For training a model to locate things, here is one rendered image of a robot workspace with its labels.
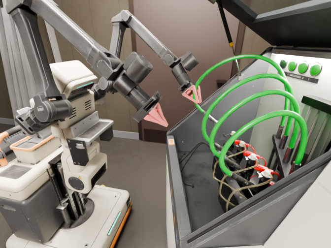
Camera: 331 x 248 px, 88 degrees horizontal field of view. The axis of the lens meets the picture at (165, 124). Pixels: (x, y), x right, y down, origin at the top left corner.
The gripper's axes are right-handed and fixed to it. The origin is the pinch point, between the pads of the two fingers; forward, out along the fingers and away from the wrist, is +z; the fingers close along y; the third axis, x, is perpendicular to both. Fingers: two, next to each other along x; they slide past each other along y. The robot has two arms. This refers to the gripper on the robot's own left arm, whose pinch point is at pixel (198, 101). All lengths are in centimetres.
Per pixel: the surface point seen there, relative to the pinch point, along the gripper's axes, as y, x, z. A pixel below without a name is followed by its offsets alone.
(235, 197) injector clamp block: -12.9, 2.9, 39.1
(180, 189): -18.6, 19.0, 28.2
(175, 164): -7.1, 24.0, 18.8
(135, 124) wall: 120, 157, -67
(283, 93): -14.1, -27.4, 17.2
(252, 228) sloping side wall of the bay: -28, -4, 42
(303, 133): -16.3, -25.2, 28.6
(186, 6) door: 110, -7, -122
